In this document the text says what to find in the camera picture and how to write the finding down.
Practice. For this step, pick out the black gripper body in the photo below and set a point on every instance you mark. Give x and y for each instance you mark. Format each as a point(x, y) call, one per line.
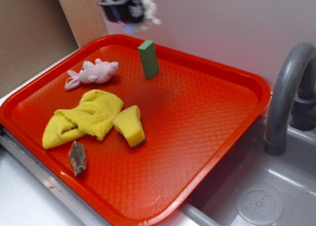
point(123, 11)

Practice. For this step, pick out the white paper ball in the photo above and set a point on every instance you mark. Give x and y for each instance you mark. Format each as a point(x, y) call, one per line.
point(150, 14)

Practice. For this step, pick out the wooden board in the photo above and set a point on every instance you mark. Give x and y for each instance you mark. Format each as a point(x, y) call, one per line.
point(85, 19)

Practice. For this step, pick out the green rectangular block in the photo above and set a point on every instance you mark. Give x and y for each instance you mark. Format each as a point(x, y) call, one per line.
point(149, 59)

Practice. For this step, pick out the pink plush toy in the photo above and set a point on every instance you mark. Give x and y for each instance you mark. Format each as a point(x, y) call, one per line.
point(99, 72)

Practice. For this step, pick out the yellow microfiber cloth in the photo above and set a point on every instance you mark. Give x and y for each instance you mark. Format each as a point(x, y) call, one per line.
point(93, 116)

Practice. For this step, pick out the yellow sponge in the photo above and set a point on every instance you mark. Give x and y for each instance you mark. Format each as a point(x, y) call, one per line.
point(128, 123)

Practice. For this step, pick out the red plastic tray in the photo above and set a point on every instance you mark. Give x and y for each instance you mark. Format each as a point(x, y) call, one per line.
point(193, 111)

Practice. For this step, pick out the brown wood piece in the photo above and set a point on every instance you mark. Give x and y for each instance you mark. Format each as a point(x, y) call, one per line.
point(78, 158)

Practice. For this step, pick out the grey plastic faucet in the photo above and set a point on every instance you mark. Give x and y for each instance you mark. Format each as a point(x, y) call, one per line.
point(293, 101)

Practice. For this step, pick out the grey plastic sink basin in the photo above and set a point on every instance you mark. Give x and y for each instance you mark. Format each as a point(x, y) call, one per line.
point(292, 175)

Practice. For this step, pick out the sink drain cover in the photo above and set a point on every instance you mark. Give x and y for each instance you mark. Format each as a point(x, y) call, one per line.
point(260, 207)

